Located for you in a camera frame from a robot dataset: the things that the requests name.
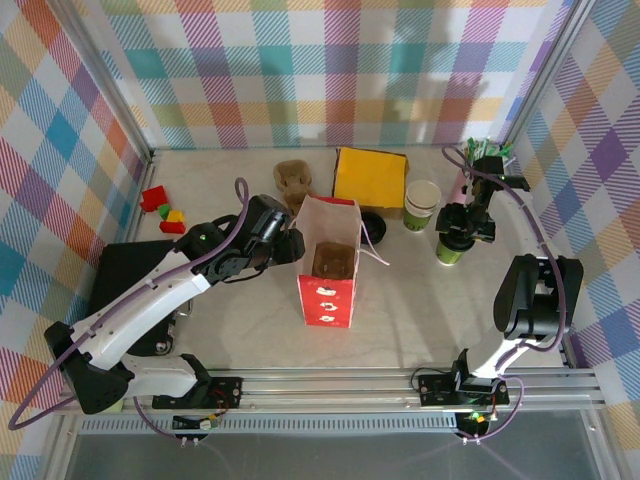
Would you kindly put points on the small connector board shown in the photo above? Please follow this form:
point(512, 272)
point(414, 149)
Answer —
point(205, 424)
point(477, 420)

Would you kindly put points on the large red block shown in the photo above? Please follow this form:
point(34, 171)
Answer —
point(154, 197)

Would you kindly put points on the aluminium frame post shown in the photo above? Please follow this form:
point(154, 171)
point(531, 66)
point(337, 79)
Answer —
point(107, 80)
point(545, 75)

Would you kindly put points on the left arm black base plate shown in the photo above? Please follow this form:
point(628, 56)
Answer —
point(230, 392)

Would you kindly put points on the yellow-topped cardboard box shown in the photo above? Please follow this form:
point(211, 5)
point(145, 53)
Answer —
point(370, 175)

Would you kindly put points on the small green block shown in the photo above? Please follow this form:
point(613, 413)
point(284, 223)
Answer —
point(163, 210)

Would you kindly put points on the flat red block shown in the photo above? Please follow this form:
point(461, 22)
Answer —
point(172, 228)

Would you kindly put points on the red paper takeout bag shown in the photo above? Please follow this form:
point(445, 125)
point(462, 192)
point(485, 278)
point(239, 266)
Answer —
point(327, 305)

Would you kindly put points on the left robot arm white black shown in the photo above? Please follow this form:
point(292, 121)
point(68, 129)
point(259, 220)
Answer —
point(150, 305)

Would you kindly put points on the aluminium mounting rail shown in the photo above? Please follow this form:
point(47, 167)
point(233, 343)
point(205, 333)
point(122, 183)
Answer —
point(325, 390)

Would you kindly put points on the green white wrapped straw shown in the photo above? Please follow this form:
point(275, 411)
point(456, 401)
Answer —
point(470, 150)
point(507, 150)
point(484, 147)

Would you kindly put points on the green sticky note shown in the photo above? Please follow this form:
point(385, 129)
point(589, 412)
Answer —
point(117, 407)

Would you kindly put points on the small yellow block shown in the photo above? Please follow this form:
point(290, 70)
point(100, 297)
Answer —
point(176, 216)

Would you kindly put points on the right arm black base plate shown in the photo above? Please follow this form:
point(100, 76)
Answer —
point(435, 390)

